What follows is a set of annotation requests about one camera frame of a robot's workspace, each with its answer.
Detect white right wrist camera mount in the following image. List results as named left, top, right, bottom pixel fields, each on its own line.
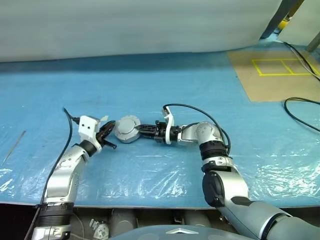
left=162, top=105, right=176, bottom=146

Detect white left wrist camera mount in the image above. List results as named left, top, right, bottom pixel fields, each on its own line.
left=78, top=114, right=110, bottom=154

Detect thin black cable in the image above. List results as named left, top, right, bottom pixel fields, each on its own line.
left=283, top=41, right=320, bottom=81

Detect grey robot torso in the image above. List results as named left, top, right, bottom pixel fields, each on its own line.
left=114, top=224, right=226, bottom=240

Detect grey finned motor end cover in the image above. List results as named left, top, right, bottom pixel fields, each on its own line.
left=113, top=114, right=142, bottom=138

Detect thin white cable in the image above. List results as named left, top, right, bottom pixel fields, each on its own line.
left=289, top=47, right=316, bottom=75

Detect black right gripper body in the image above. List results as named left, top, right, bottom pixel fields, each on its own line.
left=153, top=119, right=168, bottom=144

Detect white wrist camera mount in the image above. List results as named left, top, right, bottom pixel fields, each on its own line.
left=78, top=114, right=110, bottom=154
left=162, top=105, right=176, bottom=146

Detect looped black cable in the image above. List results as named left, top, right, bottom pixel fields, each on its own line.
left=283, top=97, right=320, bottom=134

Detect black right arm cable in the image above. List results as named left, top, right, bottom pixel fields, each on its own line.
left=162, top=103, right=231, bottom=157

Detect white round perforated fitting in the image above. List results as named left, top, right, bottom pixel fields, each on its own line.
left=89, top=219, right=110, bottom=237

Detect brown cardboard sheet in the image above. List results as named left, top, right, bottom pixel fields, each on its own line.
left=226, top=50, right=320, bottom=103

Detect grey rounded cylinder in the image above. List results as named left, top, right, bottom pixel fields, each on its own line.
left=183, top=211, right=211, bottom=228
left=109, top=208, right=138, bottom=236

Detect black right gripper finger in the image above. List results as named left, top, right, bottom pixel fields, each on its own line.
left=139, top=131, right=157, bottom=140
left=136, top=123, right=157, bottom=133

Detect light grey metal leg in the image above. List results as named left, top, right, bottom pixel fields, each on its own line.
left=307, top=31, right=320, bottom=53

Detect white panel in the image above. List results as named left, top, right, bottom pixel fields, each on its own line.
left=277, top=0, right=320, bottom=48

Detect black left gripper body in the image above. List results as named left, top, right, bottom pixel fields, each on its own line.
left=95, top=125, right=111, bottom=148

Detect blue plastic table cover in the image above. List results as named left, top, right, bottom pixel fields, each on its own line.
left=0, top=39, right=320, bottom=208

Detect white foam backdrop sheet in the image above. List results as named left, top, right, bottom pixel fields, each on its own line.
left=0, top=0, right=285, bottom=64

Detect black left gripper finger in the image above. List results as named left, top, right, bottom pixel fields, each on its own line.
left=100, top=120, right=118, bottom=136
left=101, top=141, right=118, bottom=151

